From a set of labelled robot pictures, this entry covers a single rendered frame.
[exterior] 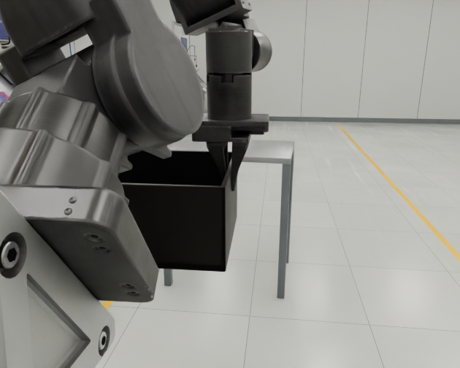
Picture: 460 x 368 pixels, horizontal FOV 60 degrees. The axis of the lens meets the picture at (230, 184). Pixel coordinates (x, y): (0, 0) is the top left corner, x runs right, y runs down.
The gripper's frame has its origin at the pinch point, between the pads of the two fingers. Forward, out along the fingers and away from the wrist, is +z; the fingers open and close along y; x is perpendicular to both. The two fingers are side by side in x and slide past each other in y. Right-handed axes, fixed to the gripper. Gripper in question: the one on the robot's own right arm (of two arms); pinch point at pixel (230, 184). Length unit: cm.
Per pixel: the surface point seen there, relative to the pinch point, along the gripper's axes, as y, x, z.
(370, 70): -210, -820, 21
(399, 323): -73, -124, 113
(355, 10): -171, -823, -93
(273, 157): -8, -143, 33
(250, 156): 4, -144, 33
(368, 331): -56, -116, 113
